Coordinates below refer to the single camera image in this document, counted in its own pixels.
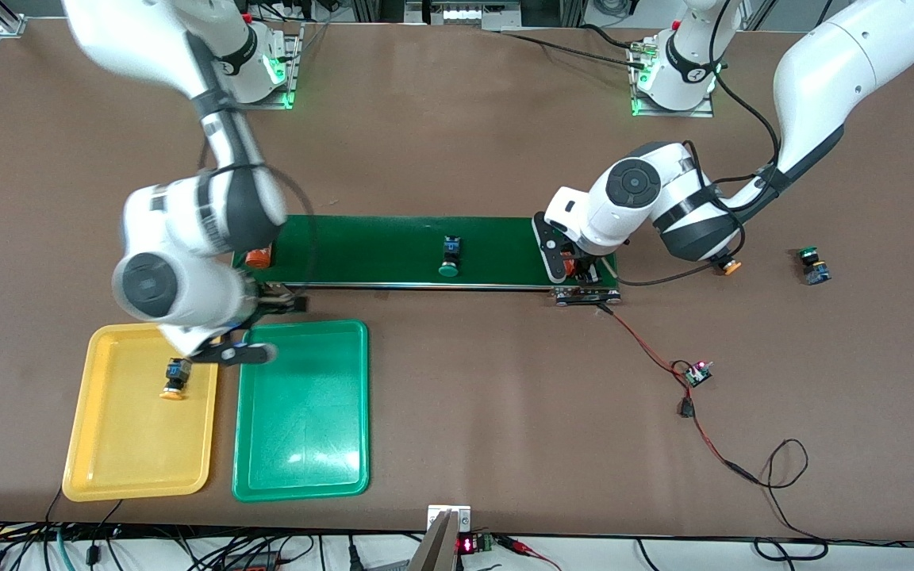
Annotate green mushroom push button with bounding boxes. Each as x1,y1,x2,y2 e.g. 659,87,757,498
796,247,832,286
438,236,463,278

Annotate red alligator clip lead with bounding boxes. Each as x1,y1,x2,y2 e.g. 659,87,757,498
499,536,563,571

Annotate grey control box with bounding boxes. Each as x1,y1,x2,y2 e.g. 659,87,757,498
405,0,521,31

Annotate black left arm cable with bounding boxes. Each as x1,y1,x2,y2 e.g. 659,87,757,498
614,0,782,286

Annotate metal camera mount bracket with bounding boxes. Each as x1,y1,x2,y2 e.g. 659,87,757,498
409,504,474,571

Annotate green conveyor belt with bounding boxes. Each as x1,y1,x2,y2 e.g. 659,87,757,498
232,212,623,308

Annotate thin black wire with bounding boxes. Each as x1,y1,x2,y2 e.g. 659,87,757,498
754,438,829,562

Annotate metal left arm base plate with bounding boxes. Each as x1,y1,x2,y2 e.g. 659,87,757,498
632,40,716,119

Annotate aluminium frame profile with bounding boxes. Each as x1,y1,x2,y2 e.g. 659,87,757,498
0,0,29,37

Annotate yellow plastic tray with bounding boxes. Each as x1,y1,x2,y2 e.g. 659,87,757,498
62,321,222,503

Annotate black table cable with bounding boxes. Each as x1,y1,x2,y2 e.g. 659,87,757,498
499,24,652,71

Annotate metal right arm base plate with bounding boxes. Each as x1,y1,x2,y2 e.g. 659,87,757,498
263,24,303,110

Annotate red and black wire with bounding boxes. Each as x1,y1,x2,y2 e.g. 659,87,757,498
596,304,762,485

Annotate green plastic tray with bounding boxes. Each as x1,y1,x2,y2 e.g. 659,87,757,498
232,319,371,504

